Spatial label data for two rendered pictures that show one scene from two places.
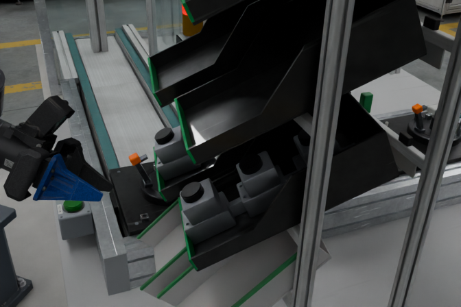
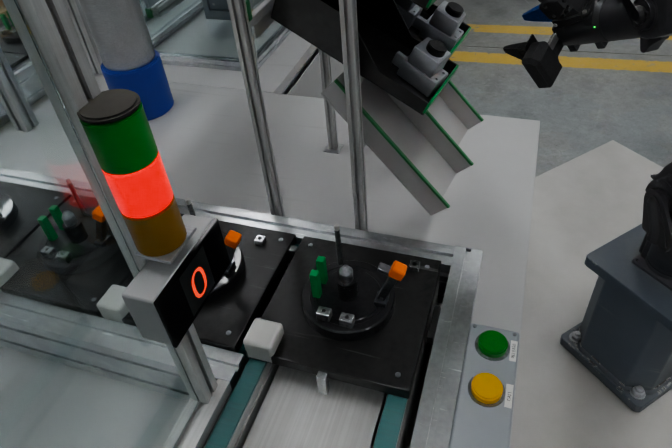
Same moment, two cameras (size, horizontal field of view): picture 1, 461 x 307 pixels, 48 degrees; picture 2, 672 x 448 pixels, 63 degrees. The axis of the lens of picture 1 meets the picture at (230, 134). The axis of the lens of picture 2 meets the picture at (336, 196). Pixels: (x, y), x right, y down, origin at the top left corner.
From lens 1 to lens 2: 1.43 m
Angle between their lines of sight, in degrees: 99
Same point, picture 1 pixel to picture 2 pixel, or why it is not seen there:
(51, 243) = (524, 403)
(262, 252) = not seen: hidden behind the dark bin
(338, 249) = not seen: hidden behind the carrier
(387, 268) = (221, 195)
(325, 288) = (286, 205)
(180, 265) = (438, 136)
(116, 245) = (462, 259)
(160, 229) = (426, 192)
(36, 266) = (553, 372)
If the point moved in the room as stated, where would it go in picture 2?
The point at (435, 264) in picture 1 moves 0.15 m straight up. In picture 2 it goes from (186, 181) to (169, 127)
